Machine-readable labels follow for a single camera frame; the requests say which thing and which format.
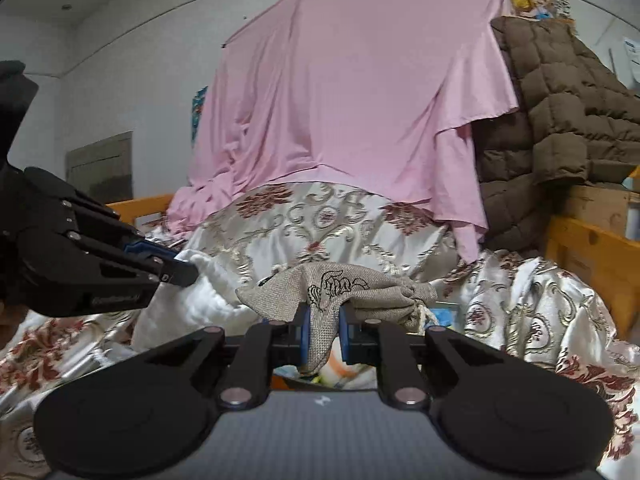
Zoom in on grey wall panel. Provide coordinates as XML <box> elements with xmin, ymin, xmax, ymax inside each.
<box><xmin>66</xmin><ymin>131</ymin><xmax>135</xmax><ymax>207</ymax></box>

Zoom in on brown quilted jacket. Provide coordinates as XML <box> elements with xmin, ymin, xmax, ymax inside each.
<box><xmin>472</xmin><ymin>16</ymin><xmax>640</xmax><ymax>253</ymax></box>

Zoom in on white wall notice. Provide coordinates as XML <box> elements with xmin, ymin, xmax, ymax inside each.
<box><xmin>621</xmin><ymin>35</ymin><xmax>640</xmax><ymax>68</ymax></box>

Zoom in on white printed washcloth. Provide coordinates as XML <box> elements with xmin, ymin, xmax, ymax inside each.
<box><xmin>132</xmin><ymin>249</ymin><xmax>267</xmax><ymax>352</ymax></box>

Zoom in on wooden bed rail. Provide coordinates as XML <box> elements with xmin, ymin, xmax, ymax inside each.
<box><xmin>545</xmin><ymin>215</ymin><xmax>640</xmax><ymax>342</ymax></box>
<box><xmin>105</xmin><ymin>192</ymin><xmax>176</xmax><ymax>227</ymax></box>

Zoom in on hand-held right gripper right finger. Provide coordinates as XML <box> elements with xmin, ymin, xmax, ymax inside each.
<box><xmin>339</xmin><ymin>305</ymin><xmax>506</xmax><ymax>408</ymax></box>

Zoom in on pink hanging cloth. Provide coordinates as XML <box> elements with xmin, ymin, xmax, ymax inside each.
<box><xmin>167</xmin><ymin>0</ymin><xmax>520</xmax><ymax>263</ymax></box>

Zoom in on beige pouch with drawing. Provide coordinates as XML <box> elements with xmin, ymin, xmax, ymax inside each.
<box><xmin>235</xmin><ymin>262</ymin><xmax>443</xmax><ymax>376</ymax></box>

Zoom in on floral satin blanket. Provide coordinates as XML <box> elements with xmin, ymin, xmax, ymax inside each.
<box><xmin>0</xmin><ymin>182</ymin><xmax>640</xmax><ymax>480</ymax></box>

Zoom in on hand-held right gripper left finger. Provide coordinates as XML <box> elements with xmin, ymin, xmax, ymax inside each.
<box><xmin>142</xmin><ymin>305</ymin><xmax>311</xmax><ymax>410</ymax></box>

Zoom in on colourful wall poster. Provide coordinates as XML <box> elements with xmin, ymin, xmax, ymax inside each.
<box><xmin>191</xmin><ymin>86</ymin><xmax>209</xmax><ymax>147</ymax></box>

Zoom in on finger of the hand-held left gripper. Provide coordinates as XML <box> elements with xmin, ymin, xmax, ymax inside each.
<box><xmin>22</xmin><ymin>234</ymin><xmax>201</xmax><ymax>317</ymax></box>
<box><xmin>22</xmin><ymin>166</ymin><xmax>177</xmax><ymax>262</ymax></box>

